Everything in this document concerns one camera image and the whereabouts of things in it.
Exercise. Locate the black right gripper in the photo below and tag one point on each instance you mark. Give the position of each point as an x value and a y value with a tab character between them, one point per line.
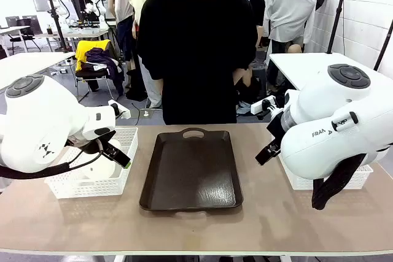
279	128

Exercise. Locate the black office chair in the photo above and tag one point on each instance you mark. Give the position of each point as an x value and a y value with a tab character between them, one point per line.
24	29

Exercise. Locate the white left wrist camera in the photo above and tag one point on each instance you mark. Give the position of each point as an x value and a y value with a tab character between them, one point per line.
122	112

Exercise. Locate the mannequin in white shirt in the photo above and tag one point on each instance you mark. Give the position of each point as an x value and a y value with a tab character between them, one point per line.
288	7

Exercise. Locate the yellow cloth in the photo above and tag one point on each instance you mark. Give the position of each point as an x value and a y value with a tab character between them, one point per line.
81	50

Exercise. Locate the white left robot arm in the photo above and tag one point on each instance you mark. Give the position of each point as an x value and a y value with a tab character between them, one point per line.
37	114

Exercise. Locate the white perforated plastic basket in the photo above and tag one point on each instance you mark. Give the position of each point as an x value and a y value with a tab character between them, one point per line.
299	183
92	186

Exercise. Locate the mannequin in grey tank top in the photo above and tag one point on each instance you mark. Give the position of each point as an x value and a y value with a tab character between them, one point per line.
122	4

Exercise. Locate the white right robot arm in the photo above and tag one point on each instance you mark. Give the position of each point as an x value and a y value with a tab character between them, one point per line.
322	139

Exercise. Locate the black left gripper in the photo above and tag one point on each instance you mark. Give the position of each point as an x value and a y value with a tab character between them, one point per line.
93	146

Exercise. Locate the dark brown plastic tray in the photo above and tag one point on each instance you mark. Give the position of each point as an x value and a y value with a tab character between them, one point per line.
190	170

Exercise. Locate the person in black shirt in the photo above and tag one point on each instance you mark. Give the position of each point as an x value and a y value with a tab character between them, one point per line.
196	59

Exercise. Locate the cluttered background table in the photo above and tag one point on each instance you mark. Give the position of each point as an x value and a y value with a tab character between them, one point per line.
86	32

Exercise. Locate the black metal frame chair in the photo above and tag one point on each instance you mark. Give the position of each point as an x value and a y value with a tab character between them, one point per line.
89	74

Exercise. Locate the grey floor plate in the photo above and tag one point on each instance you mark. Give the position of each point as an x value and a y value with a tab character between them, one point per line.
135	114

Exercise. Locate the grey trousers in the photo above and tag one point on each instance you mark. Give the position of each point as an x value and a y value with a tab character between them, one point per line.
152	91

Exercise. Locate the black slanted stand pole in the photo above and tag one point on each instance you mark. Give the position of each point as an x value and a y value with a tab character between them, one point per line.
383	45

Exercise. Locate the dark purple clothes pile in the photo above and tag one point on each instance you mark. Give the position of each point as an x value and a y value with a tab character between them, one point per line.
101	57

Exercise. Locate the white plastic conical flask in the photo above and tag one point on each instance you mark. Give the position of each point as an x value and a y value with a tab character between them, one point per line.
101	170

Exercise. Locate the black tripod stand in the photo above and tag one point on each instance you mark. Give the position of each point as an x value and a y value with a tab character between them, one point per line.
56	19
337	13

